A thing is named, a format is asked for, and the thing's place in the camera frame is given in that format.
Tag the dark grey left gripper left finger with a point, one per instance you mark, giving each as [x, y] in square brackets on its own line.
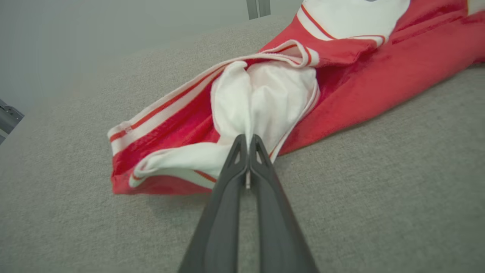
[218, 227]

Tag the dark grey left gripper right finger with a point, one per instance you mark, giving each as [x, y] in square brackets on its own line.
[278, 227]

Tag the red white basketball jersey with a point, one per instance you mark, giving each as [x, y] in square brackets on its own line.
[363, 83]

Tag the grey fabric sofa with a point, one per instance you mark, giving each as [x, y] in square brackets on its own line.
[94, 227]

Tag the grey partition post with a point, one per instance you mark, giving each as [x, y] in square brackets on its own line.
[258, 8]

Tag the grey metal rack frame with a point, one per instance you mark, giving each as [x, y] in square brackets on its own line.
[8, 119]

